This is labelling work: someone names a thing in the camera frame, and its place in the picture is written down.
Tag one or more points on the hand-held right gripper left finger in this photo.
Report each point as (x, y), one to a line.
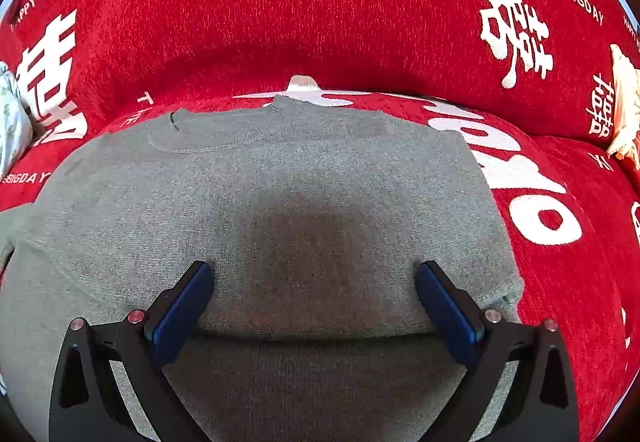
(182, 312)

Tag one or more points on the white floral pillow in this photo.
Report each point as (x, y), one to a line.
(11, 121)

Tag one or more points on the grey knit sweater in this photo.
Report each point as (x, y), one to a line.
(280, 192)

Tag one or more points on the red printed sofa cover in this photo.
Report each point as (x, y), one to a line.
(320, 11)

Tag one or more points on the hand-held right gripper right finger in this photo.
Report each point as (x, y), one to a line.
(445, 312)

